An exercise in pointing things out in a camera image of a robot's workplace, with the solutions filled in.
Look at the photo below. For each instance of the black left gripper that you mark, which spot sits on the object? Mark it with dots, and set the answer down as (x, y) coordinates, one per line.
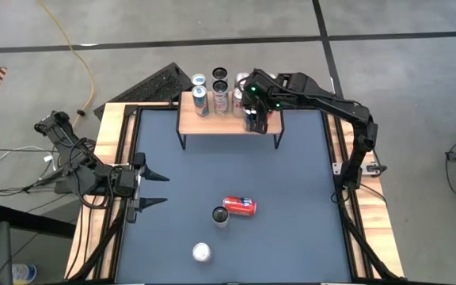
(125, 182)

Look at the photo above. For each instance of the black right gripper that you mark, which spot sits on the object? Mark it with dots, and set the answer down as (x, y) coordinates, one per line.
(263, 97)

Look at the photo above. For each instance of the silver Diet Coke can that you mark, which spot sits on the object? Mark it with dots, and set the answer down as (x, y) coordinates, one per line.
(202, 252)
(237, 103)
(240, 79)

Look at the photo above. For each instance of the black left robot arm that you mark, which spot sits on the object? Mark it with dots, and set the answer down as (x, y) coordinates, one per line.
(77, 170)

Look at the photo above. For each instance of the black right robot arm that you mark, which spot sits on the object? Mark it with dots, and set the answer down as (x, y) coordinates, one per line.
(331, 105)

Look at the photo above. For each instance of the black power brick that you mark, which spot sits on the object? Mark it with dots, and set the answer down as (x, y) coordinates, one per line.
(63, 188)

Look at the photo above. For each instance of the grey perforated metal plate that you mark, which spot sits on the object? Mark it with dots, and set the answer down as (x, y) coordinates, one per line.
(337, 169)

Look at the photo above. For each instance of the blue-grey table mat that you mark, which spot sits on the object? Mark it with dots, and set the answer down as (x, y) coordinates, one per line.
(311, 206)

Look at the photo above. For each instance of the black perforated box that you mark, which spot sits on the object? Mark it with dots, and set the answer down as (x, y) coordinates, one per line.
(153, 85)

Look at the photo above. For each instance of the white blue container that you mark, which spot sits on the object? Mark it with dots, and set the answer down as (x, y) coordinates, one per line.
(24, 273)

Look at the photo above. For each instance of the wooden shelf black metal frame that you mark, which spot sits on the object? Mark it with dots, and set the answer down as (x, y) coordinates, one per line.
(212, 122)

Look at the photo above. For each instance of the black metal table frame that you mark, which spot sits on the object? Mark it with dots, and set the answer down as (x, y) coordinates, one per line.
(118, 253)

